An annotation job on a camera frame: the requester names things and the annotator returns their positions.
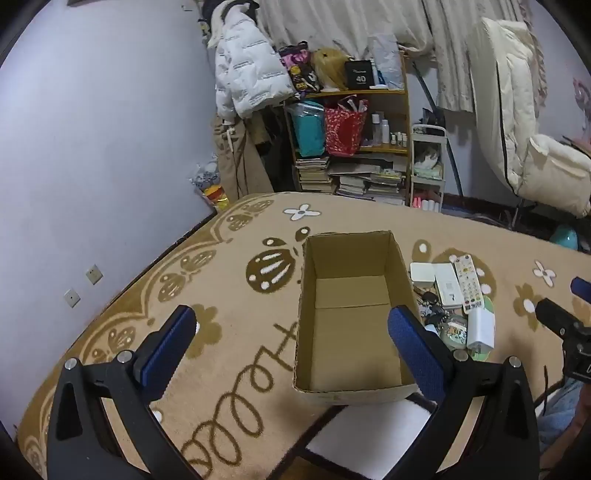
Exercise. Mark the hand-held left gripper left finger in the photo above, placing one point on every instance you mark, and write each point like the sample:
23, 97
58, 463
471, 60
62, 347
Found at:
164, 355

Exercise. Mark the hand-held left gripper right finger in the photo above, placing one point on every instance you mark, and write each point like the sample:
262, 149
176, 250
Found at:
415, 355

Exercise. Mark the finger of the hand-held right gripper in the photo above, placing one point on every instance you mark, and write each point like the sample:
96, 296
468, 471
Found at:
554, 316
581, 288

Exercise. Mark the green oval card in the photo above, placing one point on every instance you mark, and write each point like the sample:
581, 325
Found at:
455, 337

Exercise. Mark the black fob key bunch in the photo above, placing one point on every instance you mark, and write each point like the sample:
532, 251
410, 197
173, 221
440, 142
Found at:
429, 297

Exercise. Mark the cardboard box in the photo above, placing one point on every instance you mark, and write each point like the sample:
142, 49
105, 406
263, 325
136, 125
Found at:
351, 341

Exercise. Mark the white rounded charger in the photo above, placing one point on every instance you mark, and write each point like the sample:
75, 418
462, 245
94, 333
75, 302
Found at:
480, 330

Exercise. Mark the white router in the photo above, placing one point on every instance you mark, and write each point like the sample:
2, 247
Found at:
447, 284

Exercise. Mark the white square adapter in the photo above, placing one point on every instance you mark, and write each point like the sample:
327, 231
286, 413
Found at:
422, 272

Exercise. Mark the white remote control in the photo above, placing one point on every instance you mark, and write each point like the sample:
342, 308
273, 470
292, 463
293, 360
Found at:
468, 284

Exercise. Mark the person's right forearm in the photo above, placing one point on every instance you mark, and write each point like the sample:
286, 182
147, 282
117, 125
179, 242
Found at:
561, 415

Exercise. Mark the teal round object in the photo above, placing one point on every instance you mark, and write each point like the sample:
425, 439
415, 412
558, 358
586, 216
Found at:
565, 237

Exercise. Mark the colorful snack bags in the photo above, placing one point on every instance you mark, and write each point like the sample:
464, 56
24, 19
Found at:
207, 182

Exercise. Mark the stack of books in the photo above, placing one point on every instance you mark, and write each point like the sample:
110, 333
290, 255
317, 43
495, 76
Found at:
351, 182

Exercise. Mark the white storage cart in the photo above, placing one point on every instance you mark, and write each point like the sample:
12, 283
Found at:
427, 166

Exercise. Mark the tan hanging coat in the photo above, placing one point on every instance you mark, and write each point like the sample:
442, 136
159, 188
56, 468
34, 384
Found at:
240, 161

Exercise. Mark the row of cosmetic bottles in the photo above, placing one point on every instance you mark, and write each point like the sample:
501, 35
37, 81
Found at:
385, 131

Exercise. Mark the red patterned bag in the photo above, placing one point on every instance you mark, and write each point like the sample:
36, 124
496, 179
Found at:
344, 129

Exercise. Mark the teal storage bag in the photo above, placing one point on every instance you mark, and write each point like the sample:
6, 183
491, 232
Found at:
308, 131

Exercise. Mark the wooden shelf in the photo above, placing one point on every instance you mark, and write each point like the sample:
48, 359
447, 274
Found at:
397, 92

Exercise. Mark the black printed box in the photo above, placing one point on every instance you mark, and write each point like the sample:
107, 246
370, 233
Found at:
359, 76

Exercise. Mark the white plastic bag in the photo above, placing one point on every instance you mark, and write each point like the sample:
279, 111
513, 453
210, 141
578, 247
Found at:
385, 60

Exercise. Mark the yellow fluffy plush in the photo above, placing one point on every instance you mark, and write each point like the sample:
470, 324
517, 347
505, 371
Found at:
330, 69

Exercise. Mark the white puffer jacket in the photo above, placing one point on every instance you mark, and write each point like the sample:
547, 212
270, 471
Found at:
244, 60

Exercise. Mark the pink and black printed bag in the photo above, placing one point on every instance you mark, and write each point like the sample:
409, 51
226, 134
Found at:
300, 69

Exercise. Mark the cream curtain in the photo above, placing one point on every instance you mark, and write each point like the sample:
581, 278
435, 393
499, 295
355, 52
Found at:
360, 23

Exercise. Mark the wall socket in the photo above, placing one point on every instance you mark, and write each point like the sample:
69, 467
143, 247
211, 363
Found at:
72, 298
93, 274

